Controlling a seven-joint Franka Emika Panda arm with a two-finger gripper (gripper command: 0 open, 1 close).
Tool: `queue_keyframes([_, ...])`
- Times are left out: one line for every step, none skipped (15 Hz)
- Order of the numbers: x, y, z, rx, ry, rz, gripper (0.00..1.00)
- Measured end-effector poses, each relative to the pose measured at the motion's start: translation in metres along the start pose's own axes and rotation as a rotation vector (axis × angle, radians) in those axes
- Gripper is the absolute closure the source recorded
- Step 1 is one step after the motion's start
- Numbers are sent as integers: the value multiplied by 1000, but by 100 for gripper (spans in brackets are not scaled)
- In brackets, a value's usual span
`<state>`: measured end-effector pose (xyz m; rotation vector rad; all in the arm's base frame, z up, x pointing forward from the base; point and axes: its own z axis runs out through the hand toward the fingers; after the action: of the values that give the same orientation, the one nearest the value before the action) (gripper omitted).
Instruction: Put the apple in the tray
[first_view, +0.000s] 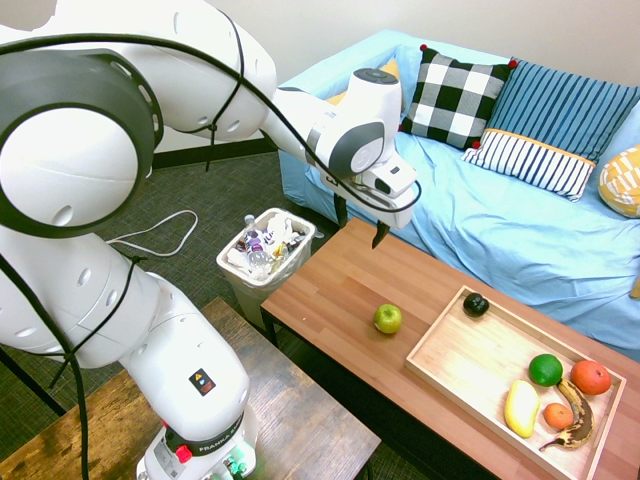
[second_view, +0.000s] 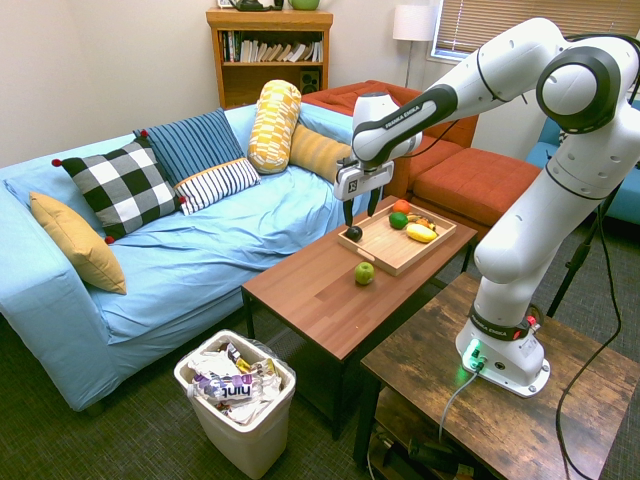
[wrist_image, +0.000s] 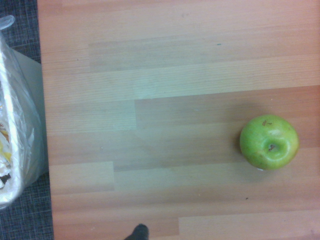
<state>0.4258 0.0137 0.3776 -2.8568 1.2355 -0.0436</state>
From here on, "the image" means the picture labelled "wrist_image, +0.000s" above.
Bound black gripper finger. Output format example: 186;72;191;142
124;223;150;240

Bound green apple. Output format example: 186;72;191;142
239;114;300;171

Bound crumpled paper trash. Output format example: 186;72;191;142
0;102;13;191

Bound wooden coffee table black legs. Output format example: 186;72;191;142
36;0;320;240

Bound trash bin with plastic liner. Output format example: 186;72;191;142
0;14;48;211

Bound beige plastic trash bin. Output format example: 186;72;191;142
0;47;50;211

